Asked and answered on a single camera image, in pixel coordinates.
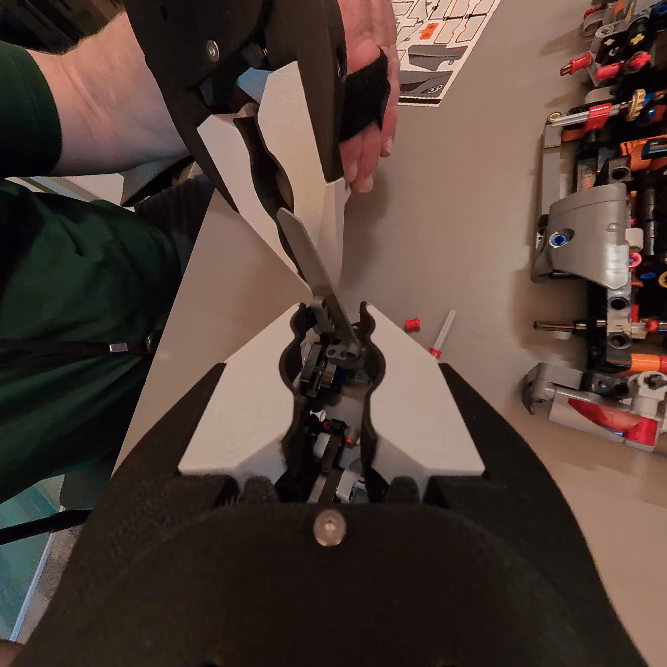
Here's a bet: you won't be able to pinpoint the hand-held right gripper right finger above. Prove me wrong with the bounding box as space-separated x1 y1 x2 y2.
360 301 486 479

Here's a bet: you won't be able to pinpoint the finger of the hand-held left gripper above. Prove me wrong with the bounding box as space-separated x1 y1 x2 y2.
259 61 353 286
197 104 309 293

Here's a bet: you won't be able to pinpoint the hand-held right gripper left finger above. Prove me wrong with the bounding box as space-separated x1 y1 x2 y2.
178 303 309 478

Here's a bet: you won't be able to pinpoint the grey lego assembly orange stripe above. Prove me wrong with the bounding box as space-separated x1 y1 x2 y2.
275 207 370 505

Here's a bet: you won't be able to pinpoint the lego car chassis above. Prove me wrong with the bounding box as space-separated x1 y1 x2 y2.
521 0 667 453

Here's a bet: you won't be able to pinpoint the person's left forearm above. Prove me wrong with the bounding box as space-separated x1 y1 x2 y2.
26 13 191 177

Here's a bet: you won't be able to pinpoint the grey lego axle red bushes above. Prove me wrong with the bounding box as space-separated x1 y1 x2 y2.
429 310 457 360

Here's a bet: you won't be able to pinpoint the person's left hand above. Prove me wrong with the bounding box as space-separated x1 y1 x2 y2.
338 0 402 195

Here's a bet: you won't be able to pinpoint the black office chair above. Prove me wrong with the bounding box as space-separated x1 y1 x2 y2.
121 156 215 272

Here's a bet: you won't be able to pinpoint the black round clip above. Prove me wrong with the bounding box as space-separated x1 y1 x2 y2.
0 331 159 360

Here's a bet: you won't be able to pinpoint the sticker sheet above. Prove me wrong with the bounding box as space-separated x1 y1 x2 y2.
391 0 502 107

